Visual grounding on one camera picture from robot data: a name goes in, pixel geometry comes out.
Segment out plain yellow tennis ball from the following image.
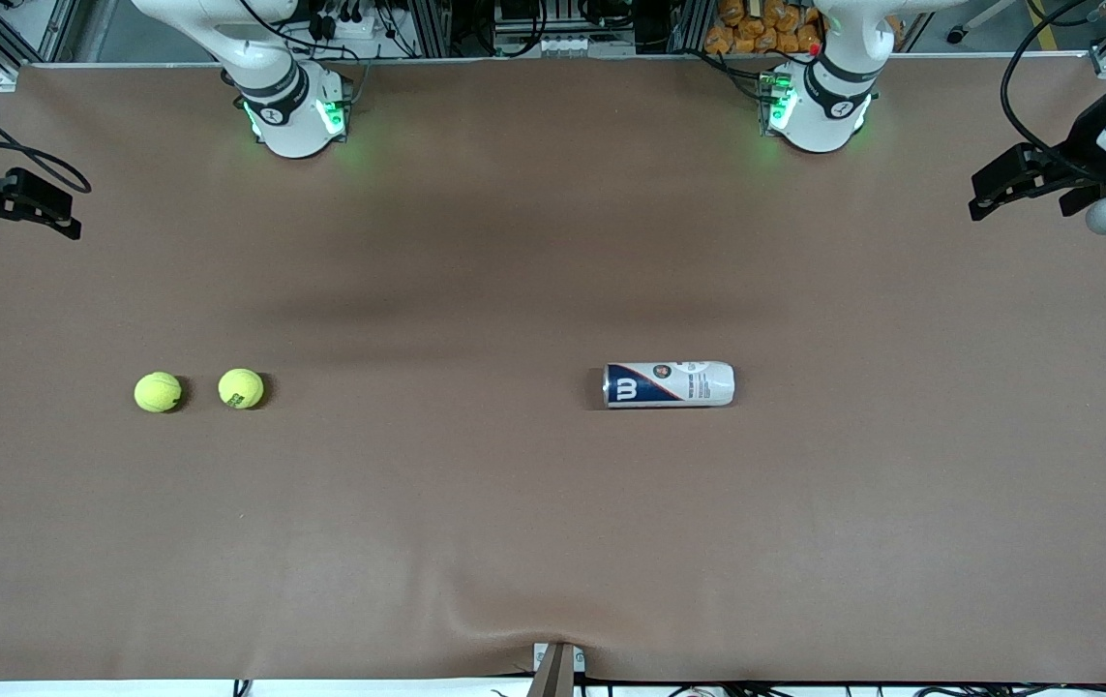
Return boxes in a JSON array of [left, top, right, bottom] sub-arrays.
[[134, 372, 183, 414]]

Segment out white blue tennis ball can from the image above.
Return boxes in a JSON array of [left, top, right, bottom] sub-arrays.
[[603, 361, 736, 410]]

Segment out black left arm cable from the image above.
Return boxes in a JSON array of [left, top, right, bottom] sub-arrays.
[[1001, 0, 1106, 180]]

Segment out brown table mat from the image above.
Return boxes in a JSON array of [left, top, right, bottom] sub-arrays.
[[0, 53, 1106, 684]]

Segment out metal mat clamp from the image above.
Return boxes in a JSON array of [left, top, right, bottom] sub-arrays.
[[531, 641, 586, 697]]

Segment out white power strip black plugs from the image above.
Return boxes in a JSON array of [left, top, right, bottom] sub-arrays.
[[306, 0, 394, 45]]

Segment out yellow tennis ball black print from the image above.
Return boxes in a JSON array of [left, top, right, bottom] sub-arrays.
[[218, 368, 265, 410]]

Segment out orange packets pile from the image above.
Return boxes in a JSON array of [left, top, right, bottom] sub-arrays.
[[704, 0, 824, 55]]

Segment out aluminium frame upright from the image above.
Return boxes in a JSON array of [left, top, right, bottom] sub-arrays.
[[412, 0, 452, 57], [671, 0, 713, 51]]

